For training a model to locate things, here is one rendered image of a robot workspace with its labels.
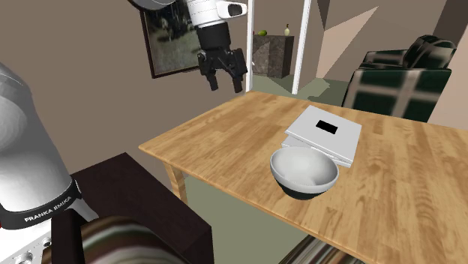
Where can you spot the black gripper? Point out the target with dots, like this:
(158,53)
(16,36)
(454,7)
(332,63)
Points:
(215,44)

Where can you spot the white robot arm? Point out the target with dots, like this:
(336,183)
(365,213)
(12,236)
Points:
(33,164)

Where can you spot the dark stone cabinet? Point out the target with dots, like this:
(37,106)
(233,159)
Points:
(272,55)

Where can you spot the white bowl with black base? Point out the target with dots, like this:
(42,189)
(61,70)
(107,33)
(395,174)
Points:
(303,172)

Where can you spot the white book with black label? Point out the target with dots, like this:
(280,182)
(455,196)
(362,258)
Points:
(340,140)

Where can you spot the dark green plaid armchair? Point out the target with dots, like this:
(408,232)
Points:
(395,91)

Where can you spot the brown striped rounded object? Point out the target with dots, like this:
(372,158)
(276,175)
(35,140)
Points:
(314,252)
(124,241)

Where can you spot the light wooden table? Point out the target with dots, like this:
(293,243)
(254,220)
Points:
(402,182)

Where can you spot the dark framed wall picture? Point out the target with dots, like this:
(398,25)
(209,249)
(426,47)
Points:
(172,47)

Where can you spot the white door frame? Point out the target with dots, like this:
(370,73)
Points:
(300,44)

